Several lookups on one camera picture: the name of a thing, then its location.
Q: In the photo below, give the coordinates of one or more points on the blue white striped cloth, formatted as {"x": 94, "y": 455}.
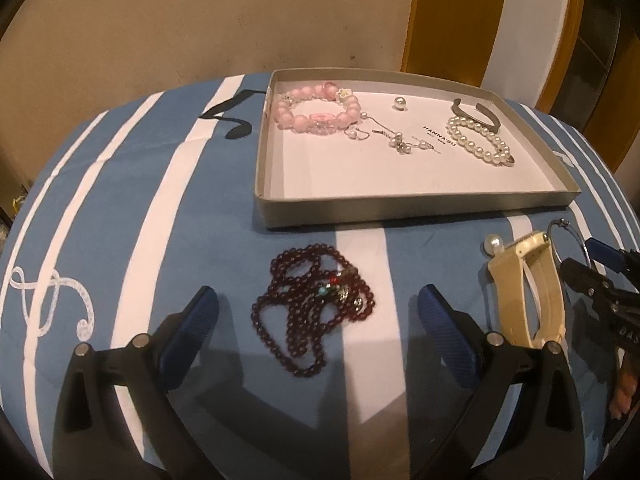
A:
{"x": 125, "y": 200}

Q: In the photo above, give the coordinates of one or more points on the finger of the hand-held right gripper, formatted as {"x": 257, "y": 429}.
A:
{"x": 610, "y": 256}
{"x": 595, "y": 285}

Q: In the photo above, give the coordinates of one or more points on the person's right hand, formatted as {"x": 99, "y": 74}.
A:
{"x": 625, "y": 390}

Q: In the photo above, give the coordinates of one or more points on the thin silver hoop bangle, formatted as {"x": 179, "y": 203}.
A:
{"x": 575, "y": 237}

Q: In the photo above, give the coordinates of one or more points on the grey cardboard box tray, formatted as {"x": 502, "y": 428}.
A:
{"x": 400, "y": 180}

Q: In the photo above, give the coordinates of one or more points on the wooden door frame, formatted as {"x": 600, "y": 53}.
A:
{"x": 440, "y": 20}

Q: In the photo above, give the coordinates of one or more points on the large pearl earring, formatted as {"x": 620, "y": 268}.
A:
{"x": 492, "y": 245}

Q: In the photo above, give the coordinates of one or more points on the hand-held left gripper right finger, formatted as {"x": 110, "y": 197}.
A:
{"x": 447, "y": 340}

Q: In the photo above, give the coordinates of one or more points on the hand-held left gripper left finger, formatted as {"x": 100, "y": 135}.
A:
{"x": 192, "y": 330}

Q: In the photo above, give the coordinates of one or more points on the wooden framed dark window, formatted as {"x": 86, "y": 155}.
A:
{"x": 615, "y": 110}

